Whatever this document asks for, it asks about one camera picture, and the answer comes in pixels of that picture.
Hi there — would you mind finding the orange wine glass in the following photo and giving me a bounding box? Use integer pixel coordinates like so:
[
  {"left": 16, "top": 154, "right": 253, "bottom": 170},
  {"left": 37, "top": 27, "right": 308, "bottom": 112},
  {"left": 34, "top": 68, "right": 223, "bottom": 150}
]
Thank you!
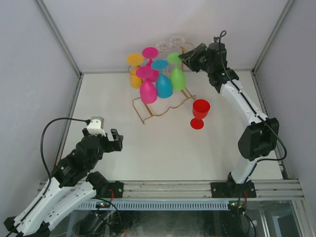
[{"left": 127, "top": 53, "right": 144, "bottom": 89}]

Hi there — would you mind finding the clear wine glass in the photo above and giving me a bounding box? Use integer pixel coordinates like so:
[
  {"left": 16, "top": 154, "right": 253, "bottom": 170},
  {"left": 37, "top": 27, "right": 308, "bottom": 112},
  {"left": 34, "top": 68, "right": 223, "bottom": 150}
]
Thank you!
[
  {"left": 156, "top": 41, "right": 171, "bottom": 52},
  {"left": 169, "top": 36, "right": 185, "bottom": 46}
]

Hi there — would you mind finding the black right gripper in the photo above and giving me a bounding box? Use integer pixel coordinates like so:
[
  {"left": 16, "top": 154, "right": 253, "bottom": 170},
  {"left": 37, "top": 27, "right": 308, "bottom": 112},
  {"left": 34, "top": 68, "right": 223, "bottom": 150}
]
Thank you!
[{"left": 178, "top": 43, "right": 213, "bottom": 74}]

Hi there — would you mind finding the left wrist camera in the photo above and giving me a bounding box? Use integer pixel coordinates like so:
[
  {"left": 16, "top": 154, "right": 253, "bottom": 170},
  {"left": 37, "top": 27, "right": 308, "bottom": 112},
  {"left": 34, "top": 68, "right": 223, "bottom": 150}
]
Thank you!
[{"left": 87, "top": 117, "right": 106, "bottom": 136}]

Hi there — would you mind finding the right camera black cable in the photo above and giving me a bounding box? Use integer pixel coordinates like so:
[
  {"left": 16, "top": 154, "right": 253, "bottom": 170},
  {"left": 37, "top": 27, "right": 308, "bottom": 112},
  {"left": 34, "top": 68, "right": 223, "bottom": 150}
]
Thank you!
[{"left": 213, "top": 30, "right": 227, "bottom": 45}]

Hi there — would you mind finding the clear wine glass right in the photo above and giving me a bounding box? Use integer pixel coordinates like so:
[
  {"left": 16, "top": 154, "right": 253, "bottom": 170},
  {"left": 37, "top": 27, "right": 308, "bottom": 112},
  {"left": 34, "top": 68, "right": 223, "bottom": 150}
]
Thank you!
[{"left": 169, "top": 36, "right": 185, "bottom": 46}]

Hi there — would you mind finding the left camera black cable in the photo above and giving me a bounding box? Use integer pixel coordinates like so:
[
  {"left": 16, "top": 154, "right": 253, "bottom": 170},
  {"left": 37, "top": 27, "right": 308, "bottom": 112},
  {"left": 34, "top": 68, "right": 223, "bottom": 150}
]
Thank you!
[{"left": 40, "top": 118, "right": 92, "bottom": 178}]

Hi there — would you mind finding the gold wire glass rack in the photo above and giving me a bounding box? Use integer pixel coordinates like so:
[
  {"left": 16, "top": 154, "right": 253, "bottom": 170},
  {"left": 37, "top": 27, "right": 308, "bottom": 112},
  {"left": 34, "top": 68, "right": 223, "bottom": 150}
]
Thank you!
[{"left": 132, "top": 41, "right": 196, "bottom": 124}]

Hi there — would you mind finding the pink wine glass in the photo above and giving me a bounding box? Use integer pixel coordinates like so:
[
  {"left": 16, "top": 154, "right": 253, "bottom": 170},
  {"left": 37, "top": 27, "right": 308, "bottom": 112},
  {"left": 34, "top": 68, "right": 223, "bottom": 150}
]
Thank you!
[
  {"left": 136, "top": 66, "right": 158, "bottom": 104},
  {"left": 142, "top": 47, "right": 159, "bottom": 82}
]

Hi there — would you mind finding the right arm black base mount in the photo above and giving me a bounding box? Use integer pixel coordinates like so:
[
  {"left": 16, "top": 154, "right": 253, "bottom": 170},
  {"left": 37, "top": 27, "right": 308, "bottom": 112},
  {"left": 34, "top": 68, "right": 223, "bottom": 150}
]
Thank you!
[{"left": 210, "top": 180, "right": 257, "bottom": 198}]

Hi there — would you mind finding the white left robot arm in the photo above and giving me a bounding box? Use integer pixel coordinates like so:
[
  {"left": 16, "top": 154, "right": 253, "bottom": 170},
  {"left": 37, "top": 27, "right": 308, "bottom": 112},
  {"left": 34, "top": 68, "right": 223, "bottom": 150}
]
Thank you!
[{"left": 4, "top": 129, "right": 123, "bottom": 237}]

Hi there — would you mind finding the grey slotted cable duct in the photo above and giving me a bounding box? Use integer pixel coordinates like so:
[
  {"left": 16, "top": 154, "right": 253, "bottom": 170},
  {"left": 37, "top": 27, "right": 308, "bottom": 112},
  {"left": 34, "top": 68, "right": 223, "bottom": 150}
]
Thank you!
[{"left": 76, "top": 200, "right": 229, "bottom": 211}]

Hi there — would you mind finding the back pink wine glass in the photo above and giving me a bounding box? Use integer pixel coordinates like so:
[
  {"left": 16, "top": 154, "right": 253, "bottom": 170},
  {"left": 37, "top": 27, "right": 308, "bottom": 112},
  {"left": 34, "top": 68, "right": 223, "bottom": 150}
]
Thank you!
[{"left": 142, "top": 47, "right": 159, "bottom": 82}]

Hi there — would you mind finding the camera black cable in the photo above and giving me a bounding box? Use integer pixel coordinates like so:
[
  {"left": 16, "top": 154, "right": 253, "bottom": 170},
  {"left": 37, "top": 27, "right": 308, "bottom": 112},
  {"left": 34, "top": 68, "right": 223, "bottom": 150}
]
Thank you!
[
  {"left": 213, "top": 30, "right": 227, "bottom": 45},
  {"left": 40, "top": 118, "right": 92, "bottom": 178}
]

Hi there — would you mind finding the front pink wine glass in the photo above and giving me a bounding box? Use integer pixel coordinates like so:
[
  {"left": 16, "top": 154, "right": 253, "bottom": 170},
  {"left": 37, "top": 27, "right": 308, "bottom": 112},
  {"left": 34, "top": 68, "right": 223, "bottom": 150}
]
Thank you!
[{"left": 136, "top": 66, "right": 158, "bottom": 104}]

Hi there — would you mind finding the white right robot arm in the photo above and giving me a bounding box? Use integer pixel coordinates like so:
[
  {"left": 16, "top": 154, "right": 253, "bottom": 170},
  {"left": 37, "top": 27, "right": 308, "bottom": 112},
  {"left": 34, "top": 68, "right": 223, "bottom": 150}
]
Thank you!
[{"left": 178, "top": 42, "right": 279, "bottom": 197}]

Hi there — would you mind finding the aluminium frame rail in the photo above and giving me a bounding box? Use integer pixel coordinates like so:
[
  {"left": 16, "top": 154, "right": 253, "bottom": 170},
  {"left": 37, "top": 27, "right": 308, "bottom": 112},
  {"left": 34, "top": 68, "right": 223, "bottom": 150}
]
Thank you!
[{"left": 114, "top": 180, "right": 304, "bottom": 200}]

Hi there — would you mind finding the blue wine glass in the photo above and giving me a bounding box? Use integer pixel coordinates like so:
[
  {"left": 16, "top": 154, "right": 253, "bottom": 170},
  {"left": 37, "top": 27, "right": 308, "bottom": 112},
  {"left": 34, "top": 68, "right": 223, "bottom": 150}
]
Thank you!
[{"left": 152, "top": 59, "right": 173, "bottom": 99}]

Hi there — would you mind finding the clear wine glass left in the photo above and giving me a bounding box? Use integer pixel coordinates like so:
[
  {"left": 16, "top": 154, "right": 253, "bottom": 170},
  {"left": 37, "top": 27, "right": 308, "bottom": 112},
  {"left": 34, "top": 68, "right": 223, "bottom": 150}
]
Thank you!
[{"left": 156, "top": 41, "right": 171, "bottom": 52}]

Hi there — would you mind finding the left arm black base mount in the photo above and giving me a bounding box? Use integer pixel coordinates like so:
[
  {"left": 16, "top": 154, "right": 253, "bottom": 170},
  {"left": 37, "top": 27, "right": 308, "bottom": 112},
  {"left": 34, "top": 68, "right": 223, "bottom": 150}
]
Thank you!
[{"left": 103, "top": 181, "right": 124, "bottom": 199}]

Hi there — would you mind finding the green wine glass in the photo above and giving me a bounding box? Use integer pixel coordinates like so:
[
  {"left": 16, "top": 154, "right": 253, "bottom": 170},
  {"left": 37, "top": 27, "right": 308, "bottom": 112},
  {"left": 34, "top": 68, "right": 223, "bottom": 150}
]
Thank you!
[{"left": 167, "top": 52, "right": 186, "bottom": 91}]

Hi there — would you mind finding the red wine glass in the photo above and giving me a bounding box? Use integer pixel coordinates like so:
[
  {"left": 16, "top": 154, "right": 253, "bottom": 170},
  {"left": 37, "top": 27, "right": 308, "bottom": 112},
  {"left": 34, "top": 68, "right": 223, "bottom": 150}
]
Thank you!
[{"left": 190, "top": 99, "right": 211, "bottom": 130}]

